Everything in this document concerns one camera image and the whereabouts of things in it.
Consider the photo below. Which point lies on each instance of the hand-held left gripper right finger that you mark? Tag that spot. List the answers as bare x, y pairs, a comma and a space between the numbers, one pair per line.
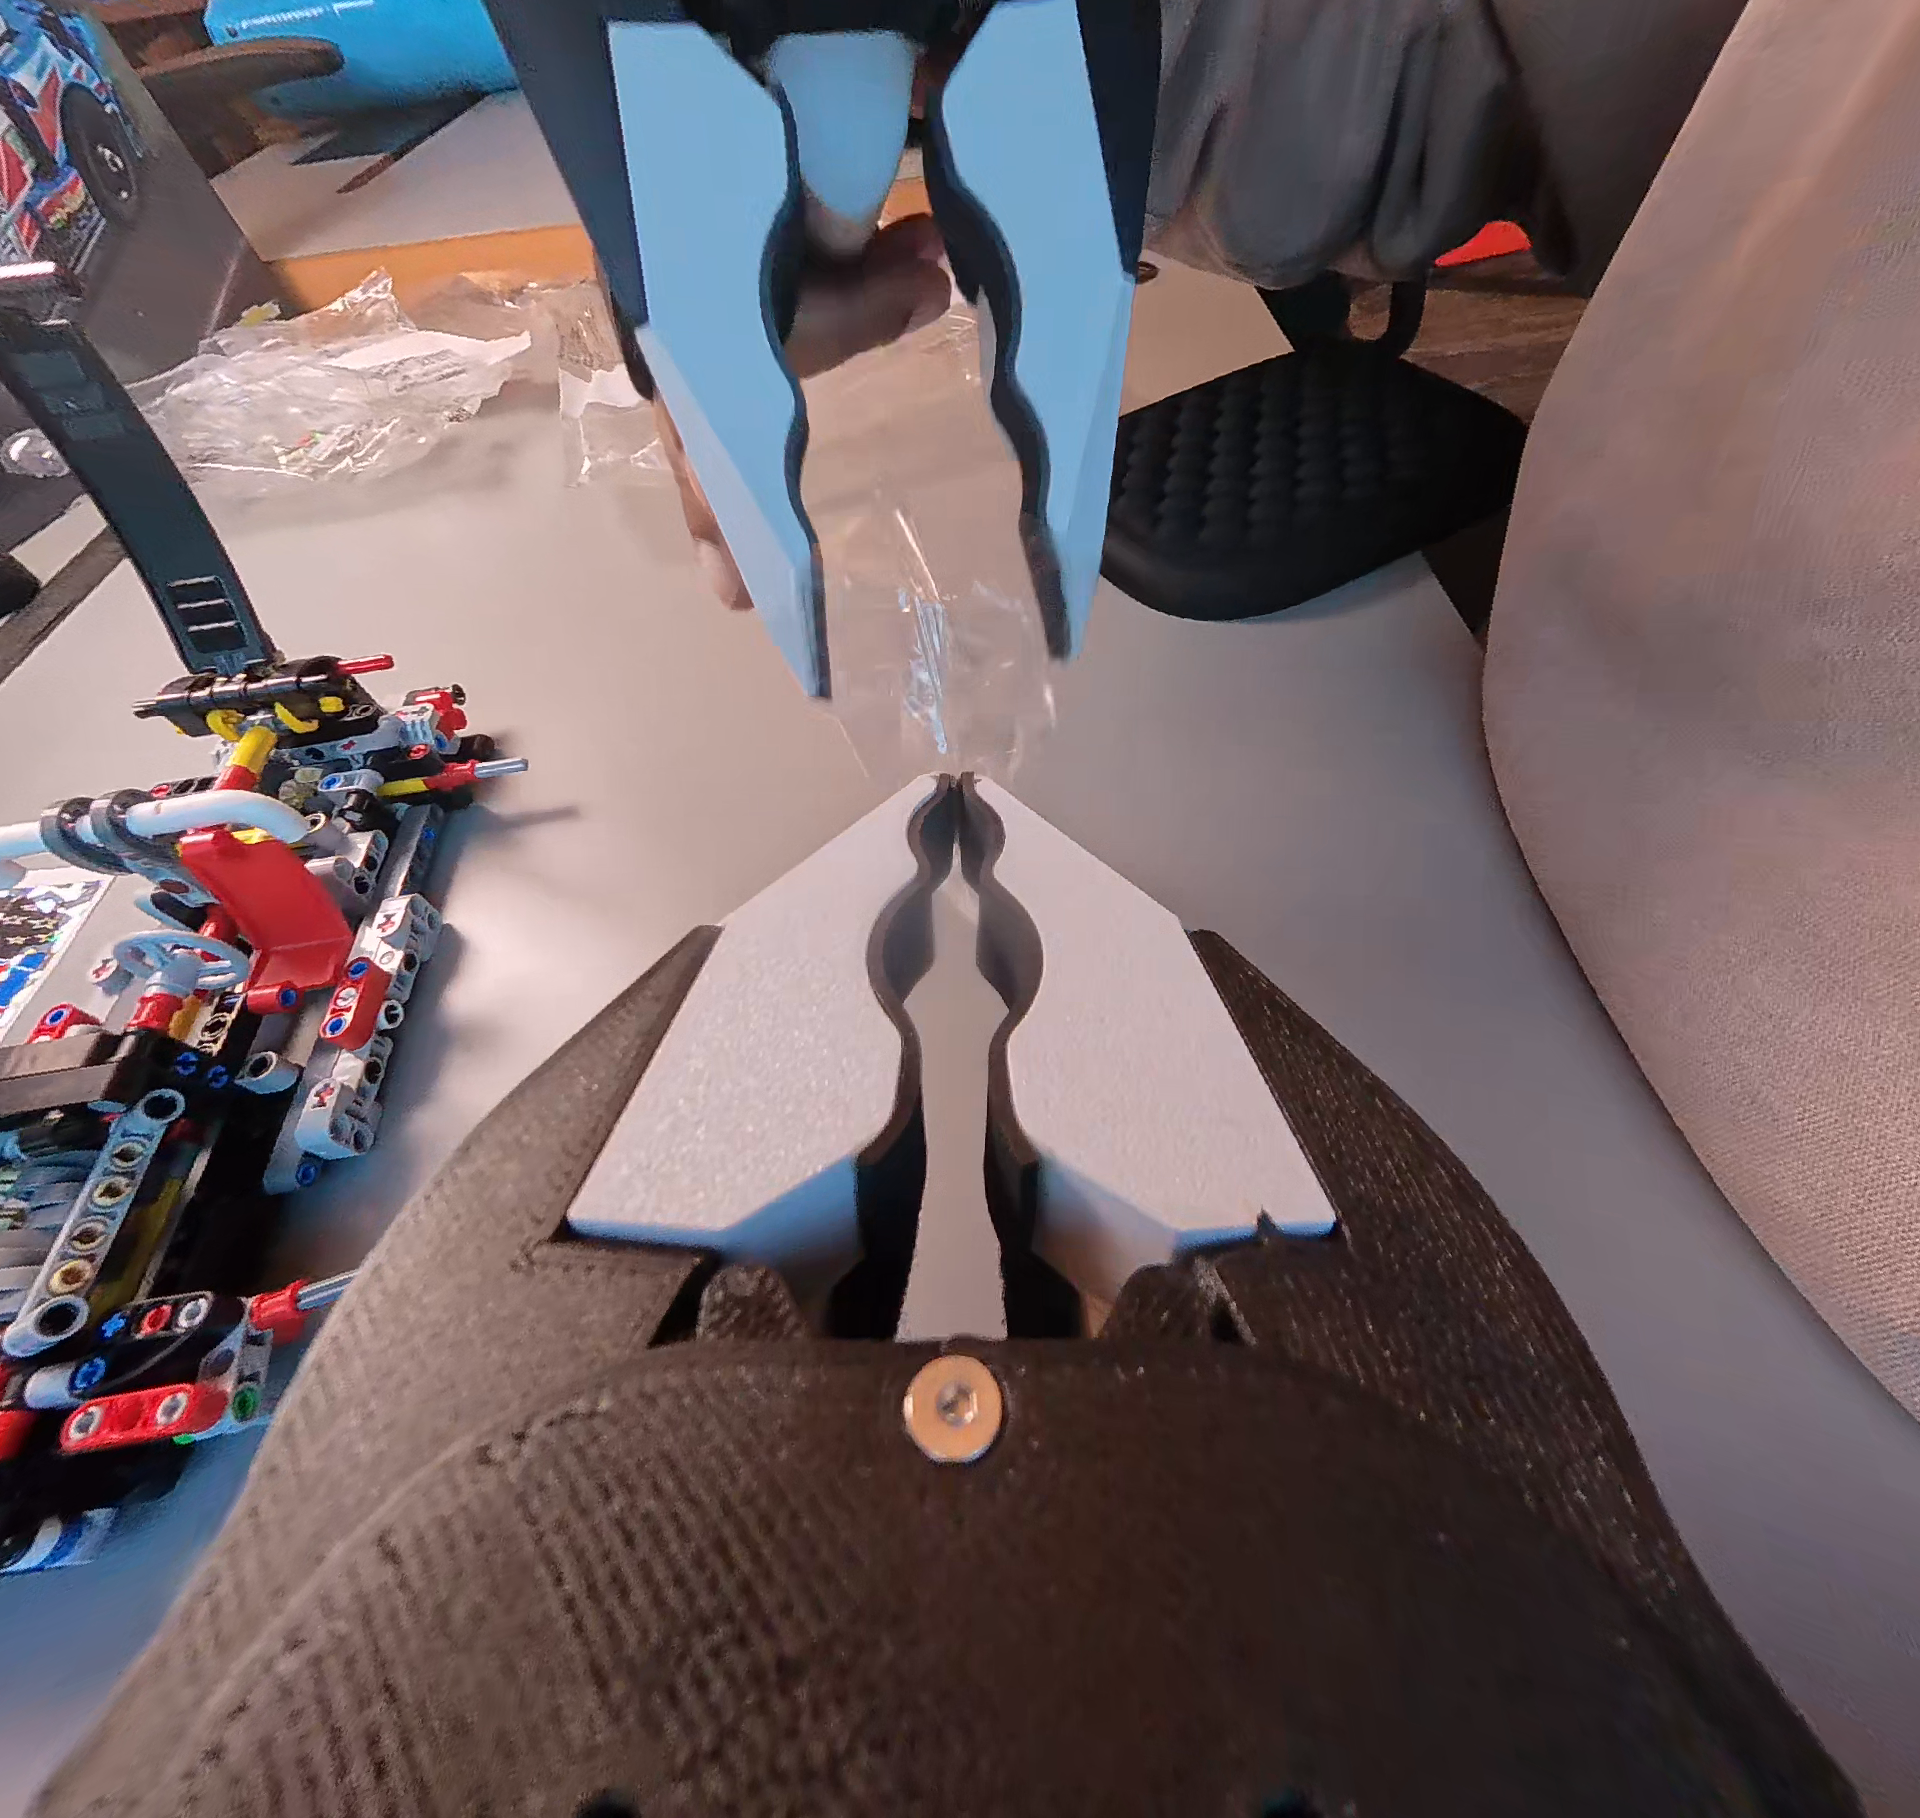
1168, 1097

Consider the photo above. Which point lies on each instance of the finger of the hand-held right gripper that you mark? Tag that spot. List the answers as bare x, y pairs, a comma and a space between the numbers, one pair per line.
1052, 273
703, 273

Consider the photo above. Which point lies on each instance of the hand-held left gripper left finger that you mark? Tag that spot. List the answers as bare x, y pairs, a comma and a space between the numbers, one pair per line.
734, 1097

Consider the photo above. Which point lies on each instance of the small clear plastic bag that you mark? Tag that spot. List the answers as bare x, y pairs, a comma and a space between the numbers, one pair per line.
930, 649

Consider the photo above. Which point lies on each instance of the red lego seat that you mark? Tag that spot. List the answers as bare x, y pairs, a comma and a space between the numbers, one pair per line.
269, 903

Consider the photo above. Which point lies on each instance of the lego car chassis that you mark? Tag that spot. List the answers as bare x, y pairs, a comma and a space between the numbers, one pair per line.
223, 1067

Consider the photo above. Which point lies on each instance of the grey lego steering wheel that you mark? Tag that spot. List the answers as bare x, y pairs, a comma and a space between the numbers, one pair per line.
163, 961

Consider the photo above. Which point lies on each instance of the black lego set box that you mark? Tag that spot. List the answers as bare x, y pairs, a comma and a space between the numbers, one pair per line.
93, 121

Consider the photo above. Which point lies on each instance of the person's right hand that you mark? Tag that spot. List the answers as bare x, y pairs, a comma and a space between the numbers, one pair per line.
870, 298

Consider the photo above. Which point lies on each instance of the black padded chair armrest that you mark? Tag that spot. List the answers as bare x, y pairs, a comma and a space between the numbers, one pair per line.
1305, 486

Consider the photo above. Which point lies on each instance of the white labelled clear plastic bag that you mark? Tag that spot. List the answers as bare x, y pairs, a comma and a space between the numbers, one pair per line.
344, 378

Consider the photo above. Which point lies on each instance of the blue plastic object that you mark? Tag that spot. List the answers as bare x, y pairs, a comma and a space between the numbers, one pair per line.
376, 5

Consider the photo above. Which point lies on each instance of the red and black bag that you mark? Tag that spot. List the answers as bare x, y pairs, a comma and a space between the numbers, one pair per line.
1487, 242

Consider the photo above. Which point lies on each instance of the holographic sticker sheet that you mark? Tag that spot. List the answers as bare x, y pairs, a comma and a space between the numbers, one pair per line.
38, 951

